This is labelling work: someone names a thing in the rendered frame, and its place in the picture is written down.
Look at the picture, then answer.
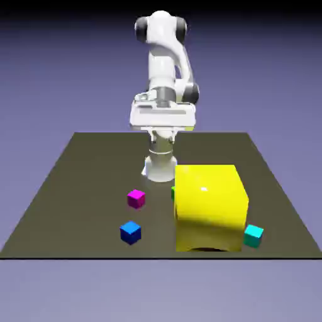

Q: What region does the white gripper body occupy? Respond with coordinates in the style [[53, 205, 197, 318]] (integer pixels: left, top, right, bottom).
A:
[[129, 99, 197, 132]]

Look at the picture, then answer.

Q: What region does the small magenta cube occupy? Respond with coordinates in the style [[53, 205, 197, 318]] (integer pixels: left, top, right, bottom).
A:
[[126, 189, 147, 209]]

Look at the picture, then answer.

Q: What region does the small blue cube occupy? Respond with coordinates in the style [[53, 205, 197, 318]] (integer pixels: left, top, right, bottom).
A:
[[119, 220, 142, 245]]

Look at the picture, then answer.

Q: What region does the small cyan cube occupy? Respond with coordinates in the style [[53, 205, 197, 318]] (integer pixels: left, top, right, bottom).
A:
[[243, 224, 264, 248]]

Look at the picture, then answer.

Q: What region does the large yellow box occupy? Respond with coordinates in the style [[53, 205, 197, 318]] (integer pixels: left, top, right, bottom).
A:
[[174, 164, 250, 253]]

